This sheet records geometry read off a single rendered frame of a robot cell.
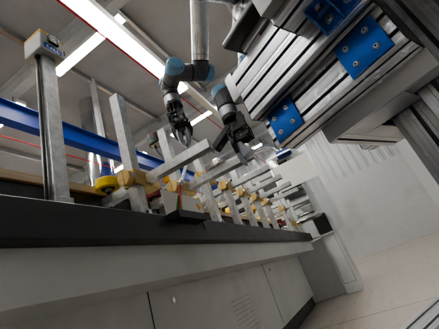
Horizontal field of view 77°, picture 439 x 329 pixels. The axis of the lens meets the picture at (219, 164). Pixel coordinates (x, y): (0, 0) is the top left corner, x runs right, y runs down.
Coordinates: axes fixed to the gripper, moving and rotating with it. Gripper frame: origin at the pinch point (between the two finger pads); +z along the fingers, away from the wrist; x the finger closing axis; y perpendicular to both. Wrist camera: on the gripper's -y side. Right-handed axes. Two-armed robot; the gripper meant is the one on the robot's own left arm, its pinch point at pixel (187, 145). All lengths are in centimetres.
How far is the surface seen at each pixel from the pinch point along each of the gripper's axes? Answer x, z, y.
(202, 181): 1.4, 17.3, 0.7
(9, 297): -29, 47, 57
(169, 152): -7.6, 1.1, 2.0
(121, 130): -16.8, 0.2, 25.3
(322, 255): 86, 56, -250
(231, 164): 14.2, 16.8, 5.4
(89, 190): -34.7, 13.0, 17.0
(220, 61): 92, -401, -392
